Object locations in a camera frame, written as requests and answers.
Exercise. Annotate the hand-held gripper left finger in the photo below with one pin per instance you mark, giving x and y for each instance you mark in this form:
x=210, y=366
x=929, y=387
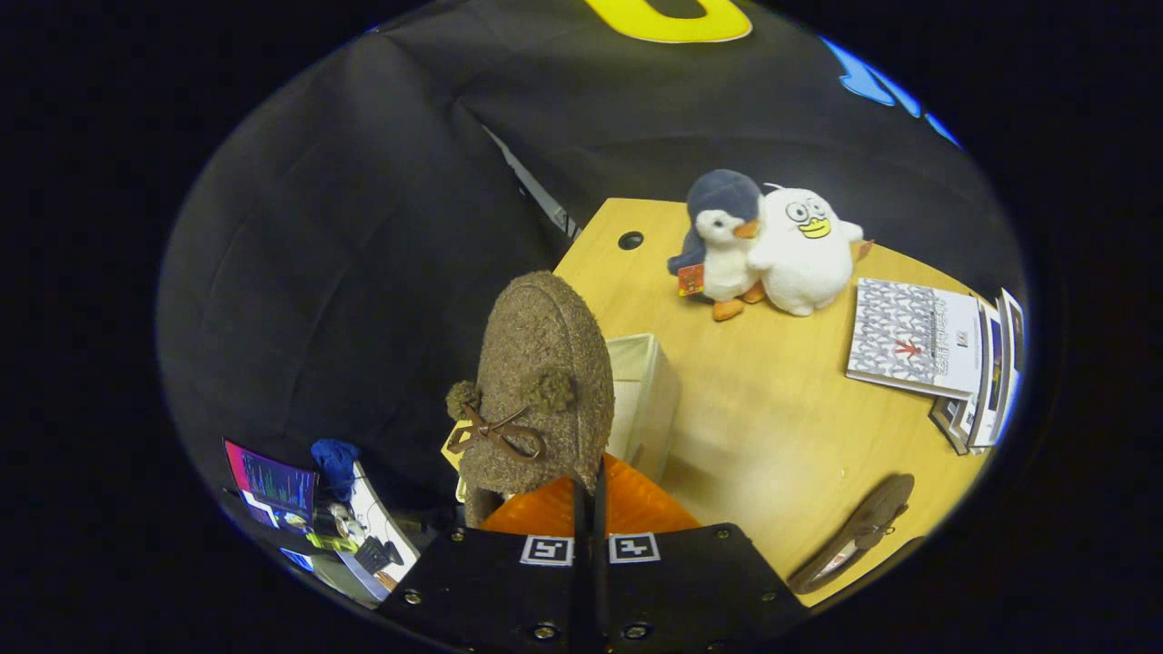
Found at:
x=491, y=581

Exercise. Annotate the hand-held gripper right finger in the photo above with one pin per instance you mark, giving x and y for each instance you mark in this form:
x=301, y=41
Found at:
x=690, y=581

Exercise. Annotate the brown fuzzy slipper shoe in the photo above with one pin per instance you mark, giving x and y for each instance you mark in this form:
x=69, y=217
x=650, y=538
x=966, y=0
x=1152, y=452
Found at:
x=854, y=536
x=545, y=363

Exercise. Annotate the beige fabric storage box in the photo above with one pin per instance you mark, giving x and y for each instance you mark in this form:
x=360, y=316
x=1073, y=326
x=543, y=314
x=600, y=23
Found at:
x=645, y=400

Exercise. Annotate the black desk device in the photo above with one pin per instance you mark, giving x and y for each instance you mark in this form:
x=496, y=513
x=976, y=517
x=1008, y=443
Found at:
x=377, y=552

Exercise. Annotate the white side desk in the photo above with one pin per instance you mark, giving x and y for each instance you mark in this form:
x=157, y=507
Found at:
x=382, y=518

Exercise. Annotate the small white figure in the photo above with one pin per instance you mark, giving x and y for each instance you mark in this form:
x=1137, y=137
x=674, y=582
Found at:
x=343, y=520

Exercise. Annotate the yellow green tool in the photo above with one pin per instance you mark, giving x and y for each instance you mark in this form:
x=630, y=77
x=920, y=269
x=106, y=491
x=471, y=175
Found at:
x=332, y=542

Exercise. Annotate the blue cloth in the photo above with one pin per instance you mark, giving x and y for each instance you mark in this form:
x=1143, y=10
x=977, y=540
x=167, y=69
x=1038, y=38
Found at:
x=336, y=463

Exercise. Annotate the computer monitor screen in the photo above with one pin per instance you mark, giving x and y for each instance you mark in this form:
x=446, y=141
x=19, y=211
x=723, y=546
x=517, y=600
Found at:
x=277, y=486

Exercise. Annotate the grey patterned cover book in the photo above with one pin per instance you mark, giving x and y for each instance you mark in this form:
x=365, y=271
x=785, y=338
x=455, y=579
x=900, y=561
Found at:
x=909, y=336

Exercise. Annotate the grey blue penguin plush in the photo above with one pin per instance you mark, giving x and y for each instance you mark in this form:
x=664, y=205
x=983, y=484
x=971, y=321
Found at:
x=727, y=254

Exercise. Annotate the white duck plush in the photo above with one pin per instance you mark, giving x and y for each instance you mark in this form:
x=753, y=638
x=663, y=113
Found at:
x=804, y=259

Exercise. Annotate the white book blue yellow picture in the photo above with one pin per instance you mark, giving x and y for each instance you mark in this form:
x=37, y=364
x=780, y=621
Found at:
x=990, y=381

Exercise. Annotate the white stand pole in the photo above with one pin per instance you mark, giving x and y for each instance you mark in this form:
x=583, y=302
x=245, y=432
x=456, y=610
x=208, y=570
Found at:
x=536, y=186

